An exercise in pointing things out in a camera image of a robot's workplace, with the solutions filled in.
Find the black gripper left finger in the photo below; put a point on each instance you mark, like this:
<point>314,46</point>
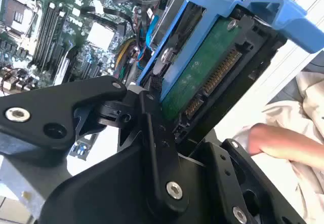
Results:
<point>58,102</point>

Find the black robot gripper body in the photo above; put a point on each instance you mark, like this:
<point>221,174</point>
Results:
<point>106,196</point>

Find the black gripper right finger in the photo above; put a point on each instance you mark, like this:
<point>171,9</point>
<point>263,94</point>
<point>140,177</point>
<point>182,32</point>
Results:
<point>224,165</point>

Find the hard disk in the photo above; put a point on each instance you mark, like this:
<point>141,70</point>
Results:
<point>202,69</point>

